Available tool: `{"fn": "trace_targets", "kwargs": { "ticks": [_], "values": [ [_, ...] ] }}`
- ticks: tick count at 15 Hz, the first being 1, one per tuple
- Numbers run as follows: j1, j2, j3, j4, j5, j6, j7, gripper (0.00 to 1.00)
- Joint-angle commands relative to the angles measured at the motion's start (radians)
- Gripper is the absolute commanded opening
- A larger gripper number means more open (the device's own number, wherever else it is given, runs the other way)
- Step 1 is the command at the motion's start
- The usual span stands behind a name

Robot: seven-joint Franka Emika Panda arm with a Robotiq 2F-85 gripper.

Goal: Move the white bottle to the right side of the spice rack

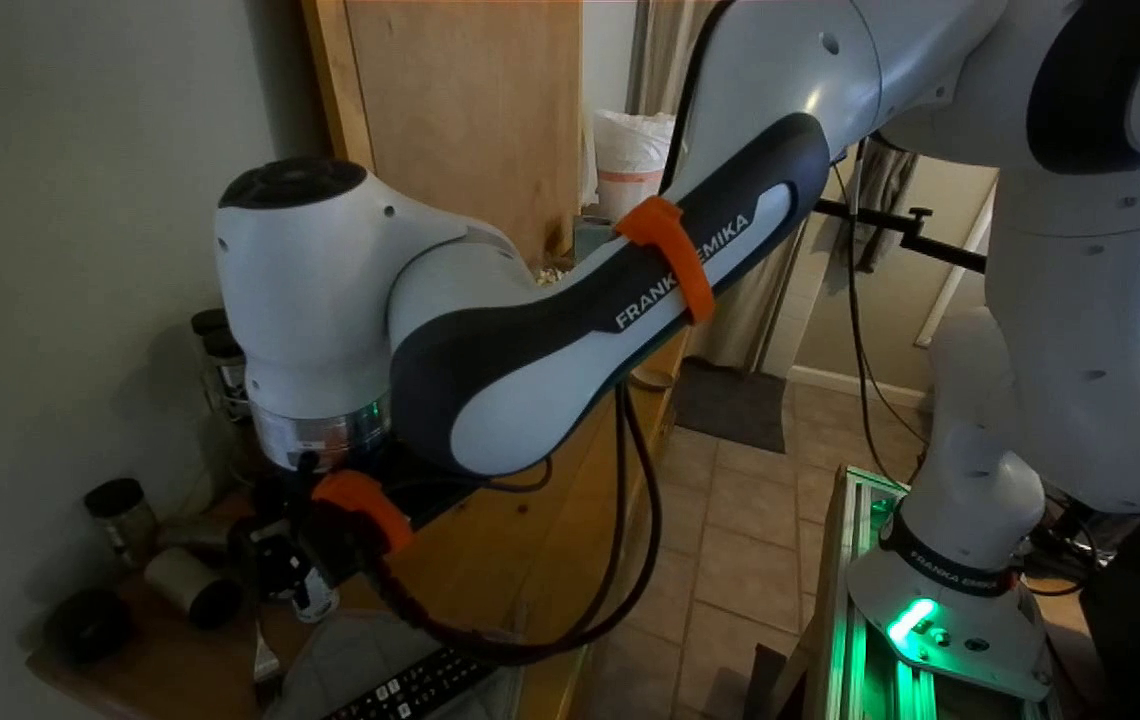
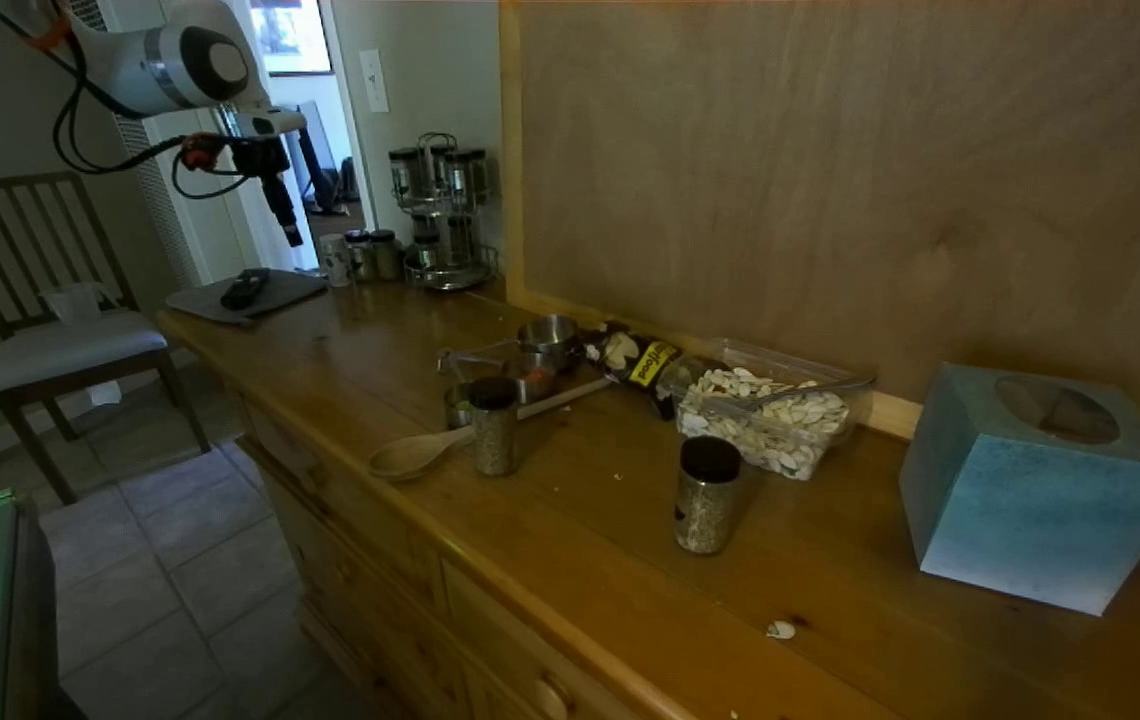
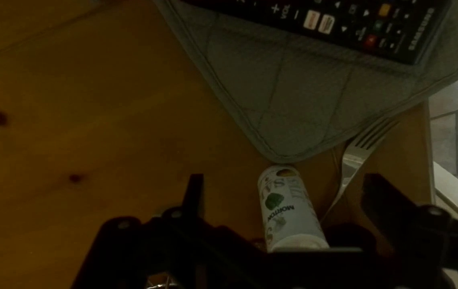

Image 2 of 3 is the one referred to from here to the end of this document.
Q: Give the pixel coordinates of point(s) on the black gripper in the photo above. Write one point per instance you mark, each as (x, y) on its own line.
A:
(259, 157)

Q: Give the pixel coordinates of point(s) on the spice jar with black lid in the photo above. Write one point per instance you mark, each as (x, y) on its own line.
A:
(437, 169)
(492, 424)
(386, 252)
(405, 174)
(468, 179)
(359, 252)

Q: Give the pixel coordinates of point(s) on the metal carousel spice rack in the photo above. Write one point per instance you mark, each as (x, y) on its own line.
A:
(442, 226)

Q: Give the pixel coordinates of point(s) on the grey placemat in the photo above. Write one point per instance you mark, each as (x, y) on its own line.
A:
(290, 296)

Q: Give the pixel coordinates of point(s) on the black remote control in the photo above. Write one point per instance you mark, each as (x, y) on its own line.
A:
(244, 291)

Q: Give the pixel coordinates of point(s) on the dark chair with grey cushion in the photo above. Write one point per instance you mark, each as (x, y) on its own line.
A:
(60, 354)

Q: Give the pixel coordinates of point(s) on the wooden spoon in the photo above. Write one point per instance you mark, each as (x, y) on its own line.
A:
(419, 451)

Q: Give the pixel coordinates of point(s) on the metal utensil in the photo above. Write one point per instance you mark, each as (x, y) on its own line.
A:
(571, 395)

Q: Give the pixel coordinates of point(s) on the metal cup right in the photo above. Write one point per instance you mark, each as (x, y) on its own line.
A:
(710, 498)

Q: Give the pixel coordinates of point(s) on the wooden drawer knob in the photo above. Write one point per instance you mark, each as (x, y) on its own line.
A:
(551, 696)

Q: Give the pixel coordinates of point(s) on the large wooden board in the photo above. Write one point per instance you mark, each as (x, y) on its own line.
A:
(861, 174)

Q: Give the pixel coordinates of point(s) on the small white crumb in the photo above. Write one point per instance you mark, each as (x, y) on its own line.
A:
(783, 630)

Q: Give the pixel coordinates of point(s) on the blue tissue box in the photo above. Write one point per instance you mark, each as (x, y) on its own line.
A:
(1033, 493)

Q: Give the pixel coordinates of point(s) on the white light switch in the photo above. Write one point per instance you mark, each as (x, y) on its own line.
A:
(375, 81)

